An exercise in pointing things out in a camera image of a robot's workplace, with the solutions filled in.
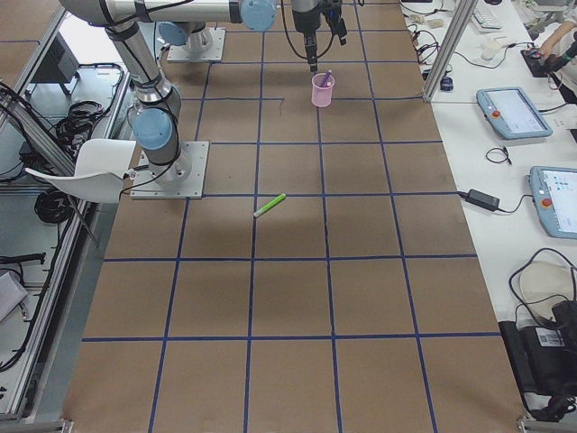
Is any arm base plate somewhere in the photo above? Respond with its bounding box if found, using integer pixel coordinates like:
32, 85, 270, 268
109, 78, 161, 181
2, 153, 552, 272
167, 27, 225, 63
129, 141, 209, 199

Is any aluminium frame post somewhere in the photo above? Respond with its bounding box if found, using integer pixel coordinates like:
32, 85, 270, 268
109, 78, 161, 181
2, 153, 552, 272
423, 0, 477, 102

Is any near blue teach pendant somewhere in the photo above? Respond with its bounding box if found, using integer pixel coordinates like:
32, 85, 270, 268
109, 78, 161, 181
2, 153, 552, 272
529, 166, 576, 239

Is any purple marker pen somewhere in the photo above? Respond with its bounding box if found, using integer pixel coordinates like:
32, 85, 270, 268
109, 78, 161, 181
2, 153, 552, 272
320, 69, 332, 88

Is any green marker pen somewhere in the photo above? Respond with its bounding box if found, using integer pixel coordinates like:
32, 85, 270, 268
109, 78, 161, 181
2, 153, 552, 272
253, 194, 286, 218

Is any far blue teach pendant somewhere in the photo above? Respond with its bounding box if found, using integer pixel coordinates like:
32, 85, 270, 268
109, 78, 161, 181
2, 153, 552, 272
476, 87, 553, 140

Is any blue teach pendant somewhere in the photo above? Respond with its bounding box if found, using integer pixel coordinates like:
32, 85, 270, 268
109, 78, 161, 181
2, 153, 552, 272
529, 166, 576, 239
476, 87, 553, 140

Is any white plastic chair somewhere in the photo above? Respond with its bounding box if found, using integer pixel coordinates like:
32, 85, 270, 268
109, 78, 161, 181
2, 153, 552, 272
25, 138, 136, 204

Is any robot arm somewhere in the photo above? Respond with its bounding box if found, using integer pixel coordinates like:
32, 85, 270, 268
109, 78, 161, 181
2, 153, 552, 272
157, 1, 322, 72
61, 1, 277, 186

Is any white paper cup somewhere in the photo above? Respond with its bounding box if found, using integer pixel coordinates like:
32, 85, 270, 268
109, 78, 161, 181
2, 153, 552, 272
481, 40, 502, 61

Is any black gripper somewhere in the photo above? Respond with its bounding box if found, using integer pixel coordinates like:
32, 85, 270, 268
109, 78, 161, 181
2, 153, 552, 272
291, 0, 321, 73

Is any pink mesh cup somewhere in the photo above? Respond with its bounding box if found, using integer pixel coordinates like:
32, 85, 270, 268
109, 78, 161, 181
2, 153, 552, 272
311, 73, 334, 108

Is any black power adapter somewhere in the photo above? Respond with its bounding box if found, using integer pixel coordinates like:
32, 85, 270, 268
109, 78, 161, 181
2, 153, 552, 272
457, 189, 499, 212

